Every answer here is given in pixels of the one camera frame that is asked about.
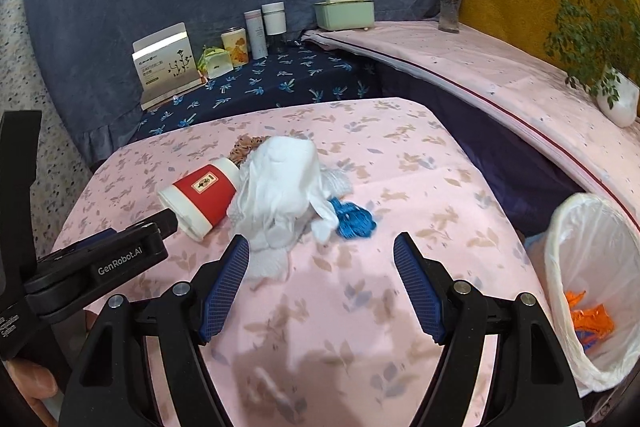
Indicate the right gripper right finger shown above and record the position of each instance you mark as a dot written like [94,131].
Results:
[531,383]

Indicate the orange plastic bag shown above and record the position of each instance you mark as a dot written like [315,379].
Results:
[591,325]

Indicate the white-lined trash bin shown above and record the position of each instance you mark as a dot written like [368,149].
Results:
[591,248]

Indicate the green small packet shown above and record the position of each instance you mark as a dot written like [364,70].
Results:
[214,62]

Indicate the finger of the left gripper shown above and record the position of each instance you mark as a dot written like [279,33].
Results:
[165,220]
[94,247]

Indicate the orange patterned small box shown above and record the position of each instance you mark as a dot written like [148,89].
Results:
[234,41]

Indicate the green tissue box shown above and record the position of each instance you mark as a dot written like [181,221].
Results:
[336,15]

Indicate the pink floral tablecloth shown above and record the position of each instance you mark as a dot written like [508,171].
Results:
[336,343]

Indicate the beige dotted scrunchie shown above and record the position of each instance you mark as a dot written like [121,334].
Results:
[243,146]

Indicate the potted green plant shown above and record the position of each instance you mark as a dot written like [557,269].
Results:
[597,44]

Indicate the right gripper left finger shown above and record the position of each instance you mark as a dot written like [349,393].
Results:
[111,384]

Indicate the navy floral cloth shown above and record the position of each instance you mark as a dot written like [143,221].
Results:
[304,74]

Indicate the white tissue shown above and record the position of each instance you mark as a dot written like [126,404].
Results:
[284,191]

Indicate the person's left hand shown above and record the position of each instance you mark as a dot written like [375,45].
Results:
[36,384]

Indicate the red white paper cup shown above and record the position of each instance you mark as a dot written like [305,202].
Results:
[201,198]

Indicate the tall white bottle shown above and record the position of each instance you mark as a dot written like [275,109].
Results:
[256,34]

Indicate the white open gift box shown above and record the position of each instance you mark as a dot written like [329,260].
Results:
[165,65]

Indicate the pink dotted bed cover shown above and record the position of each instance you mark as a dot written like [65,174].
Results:
[523,93]

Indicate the white jar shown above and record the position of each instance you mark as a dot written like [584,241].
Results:
[274,18]

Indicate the blue net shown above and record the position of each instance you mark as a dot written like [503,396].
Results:
[354,222]

